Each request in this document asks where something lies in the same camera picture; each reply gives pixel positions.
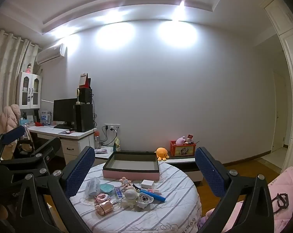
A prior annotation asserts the orange octopus plush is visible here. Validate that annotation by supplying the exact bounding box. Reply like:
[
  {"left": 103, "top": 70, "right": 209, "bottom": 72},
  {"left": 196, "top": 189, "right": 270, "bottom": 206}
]
[{"left": 154, "top": 148, "right": 170, "bottom": 161}]

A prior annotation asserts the pink storage box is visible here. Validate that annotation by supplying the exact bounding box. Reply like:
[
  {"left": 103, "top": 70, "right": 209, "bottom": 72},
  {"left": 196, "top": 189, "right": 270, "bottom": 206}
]
[{"left": 103, "top": 151, "right": 160, "bottom": 180}]

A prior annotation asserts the black speaker box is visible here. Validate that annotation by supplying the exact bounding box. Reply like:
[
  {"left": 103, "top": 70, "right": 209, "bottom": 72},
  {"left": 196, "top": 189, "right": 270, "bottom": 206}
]
[{"left": 78, "top": 88, "right": 93, "bottom": 103}]

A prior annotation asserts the black folding frame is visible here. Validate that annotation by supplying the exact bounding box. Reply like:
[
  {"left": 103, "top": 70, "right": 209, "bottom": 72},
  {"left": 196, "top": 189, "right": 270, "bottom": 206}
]
[{"left": 271, "top": 193, "right": 290, "bottom": 215}]

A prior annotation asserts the white glass-door cabinet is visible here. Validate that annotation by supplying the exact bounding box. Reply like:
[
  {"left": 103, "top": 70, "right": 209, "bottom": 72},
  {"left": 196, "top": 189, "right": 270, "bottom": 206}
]
[{"left": 17, "top": 72, "right": 42, "bottom": 110}]

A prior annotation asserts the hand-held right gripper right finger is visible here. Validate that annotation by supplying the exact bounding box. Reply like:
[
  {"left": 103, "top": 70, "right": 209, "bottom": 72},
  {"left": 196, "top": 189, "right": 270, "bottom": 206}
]
[{"left": 194, "top": 147, "right": 274, "bottom": 233}]

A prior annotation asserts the rose gold tin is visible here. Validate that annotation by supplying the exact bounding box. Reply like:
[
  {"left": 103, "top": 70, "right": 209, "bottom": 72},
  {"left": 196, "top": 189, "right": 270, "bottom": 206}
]
[{"left": 95, "top": 200, "right": 114, "bottom": 216}]

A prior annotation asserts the white desk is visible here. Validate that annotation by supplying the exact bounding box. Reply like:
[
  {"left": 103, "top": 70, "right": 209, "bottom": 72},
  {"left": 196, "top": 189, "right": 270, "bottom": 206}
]
[{"left": 27, "top": 124, "right": 98, "bottom": 165}]

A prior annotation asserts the blue and white box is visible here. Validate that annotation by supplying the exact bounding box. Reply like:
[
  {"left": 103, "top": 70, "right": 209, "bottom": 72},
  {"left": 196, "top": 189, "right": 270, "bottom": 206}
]
[{"left": 40, "top": 110, "right": 52, "bottom": 125}]

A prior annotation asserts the low white side cabinet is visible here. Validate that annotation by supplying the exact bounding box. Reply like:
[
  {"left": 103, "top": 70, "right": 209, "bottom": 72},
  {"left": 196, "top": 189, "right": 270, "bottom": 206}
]
[{"left": 94, "top": 146, "right": 115, "bottom": 161}]

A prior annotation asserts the red desk calendar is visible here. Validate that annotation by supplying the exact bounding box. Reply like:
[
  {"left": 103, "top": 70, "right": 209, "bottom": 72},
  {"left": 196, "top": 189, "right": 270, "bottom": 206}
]
[{"left": 79, "top": 73, "right": 92, "bottom": 89}]

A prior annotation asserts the blue tube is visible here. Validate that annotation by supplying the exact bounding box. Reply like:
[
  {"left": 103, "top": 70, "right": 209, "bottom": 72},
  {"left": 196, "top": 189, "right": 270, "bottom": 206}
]
[{"left": 143, "top": 191, "right": 166, "bottom": 202}]

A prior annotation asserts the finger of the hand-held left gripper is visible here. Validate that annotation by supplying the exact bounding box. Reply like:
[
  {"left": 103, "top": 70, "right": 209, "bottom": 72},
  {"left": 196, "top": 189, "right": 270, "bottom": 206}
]
[
  {"left": 0, "top": 137, "right": 62, "bottom": 175},
  {"left": 0, "top": 125, "right": 26, "bottom": 154}
]

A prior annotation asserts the teal round case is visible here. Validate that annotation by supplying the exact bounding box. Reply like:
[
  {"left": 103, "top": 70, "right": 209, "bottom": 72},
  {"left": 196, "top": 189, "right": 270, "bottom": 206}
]
[{"left": 99, "top": 183, "right": 116, "bottom": 196}]

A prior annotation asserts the striped white tablecloth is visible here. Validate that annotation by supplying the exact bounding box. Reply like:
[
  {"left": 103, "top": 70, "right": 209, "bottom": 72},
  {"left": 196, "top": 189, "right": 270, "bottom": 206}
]
[{"left": 69, "top": 161, "right": 201, "bottom": 233}]

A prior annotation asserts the black computer tower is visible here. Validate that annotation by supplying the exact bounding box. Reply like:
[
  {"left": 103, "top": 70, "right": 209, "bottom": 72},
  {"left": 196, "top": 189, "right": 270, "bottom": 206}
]
[{"left": 75, "top": 103, "right": 94, "bottom": 133}]

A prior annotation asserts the beige curtain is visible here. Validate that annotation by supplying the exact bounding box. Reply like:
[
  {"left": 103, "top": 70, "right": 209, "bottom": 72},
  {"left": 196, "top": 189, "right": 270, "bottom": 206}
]
[{"left": 0, "top": 25, "right": 39, "bottom": 131}]

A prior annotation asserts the white patterned dish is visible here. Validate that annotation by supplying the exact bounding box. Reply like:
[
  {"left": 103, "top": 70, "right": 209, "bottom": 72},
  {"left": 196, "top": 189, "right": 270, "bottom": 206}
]
[{"left": 137, "top": 192, "right": 154, "bottom": 209}]

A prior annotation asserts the clear glass bottle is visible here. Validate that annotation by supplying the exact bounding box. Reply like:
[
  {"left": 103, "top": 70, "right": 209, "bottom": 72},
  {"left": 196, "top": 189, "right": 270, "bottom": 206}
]
[{"left": 110, "top": 198, "right": 124, "bottom": 208}]

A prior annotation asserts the white air conditioner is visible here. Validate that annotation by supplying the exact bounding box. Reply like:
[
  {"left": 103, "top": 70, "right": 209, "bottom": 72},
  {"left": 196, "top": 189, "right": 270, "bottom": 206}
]
[{"left": 36, "top": 43, "right": 67, "bottom": 65}]

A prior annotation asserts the clear packet of blue masks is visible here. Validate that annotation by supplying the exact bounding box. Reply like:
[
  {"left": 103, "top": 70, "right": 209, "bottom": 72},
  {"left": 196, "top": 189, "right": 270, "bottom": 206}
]
[{"left": 85, "top": 177, "right": 101, "bottom": 198}]

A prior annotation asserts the low dark-topped bench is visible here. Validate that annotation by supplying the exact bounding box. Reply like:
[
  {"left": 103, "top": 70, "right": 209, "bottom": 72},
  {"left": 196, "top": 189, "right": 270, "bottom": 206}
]
[{"left": 160, "top": 150, "right": 203, "bottom": 182}]

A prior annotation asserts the pink and white pen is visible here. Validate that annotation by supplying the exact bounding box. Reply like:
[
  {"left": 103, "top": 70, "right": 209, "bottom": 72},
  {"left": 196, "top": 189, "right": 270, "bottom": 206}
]
[{"left": 141, "top": 188, "right": 161, "bottom": 195}]

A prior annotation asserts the black computer monitor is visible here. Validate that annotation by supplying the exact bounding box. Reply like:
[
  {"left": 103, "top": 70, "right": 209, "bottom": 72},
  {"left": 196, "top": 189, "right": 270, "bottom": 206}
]
[{"left": 53, "top": 98, "right": 78, "bottom": 124}]

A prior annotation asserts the white door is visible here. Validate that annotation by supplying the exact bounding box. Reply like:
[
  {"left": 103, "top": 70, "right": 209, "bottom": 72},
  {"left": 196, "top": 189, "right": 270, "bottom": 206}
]
[{"left": 270, "top": 69, "right": 289, "bottom": 154}]

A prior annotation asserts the white astronaut figure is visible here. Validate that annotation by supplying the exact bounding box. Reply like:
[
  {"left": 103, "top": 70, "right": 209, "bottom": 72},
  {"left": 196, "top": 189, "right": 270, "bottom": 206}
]
[{"left": 122, "top": 189, "right": 139, "bottom": 209}]

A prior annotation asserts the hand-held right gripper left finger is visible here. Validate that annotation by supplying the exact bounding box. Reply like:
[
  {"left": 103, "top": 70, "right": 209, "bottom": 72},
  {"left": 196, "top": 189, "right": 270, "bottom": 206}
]
[{"left": 15, "top": 146, "right": 96, "bottom": 233}]

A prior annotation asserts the pink quilt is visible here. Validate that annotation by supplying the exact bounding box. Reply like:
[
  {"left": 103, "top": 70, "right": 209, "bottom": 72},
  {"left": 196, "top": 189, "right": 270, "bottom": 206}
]
[{"left": 199, "top": 166, "right": 293, "bottom": 233}]

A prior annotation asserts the red storage crate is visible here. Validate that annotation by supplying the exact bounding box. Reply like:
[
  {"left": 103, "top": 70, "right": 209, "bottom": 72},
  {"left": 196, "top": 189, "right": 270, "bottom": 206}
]
[{"left": 170, "top": 140, "right": 197, "bottom": 157}]

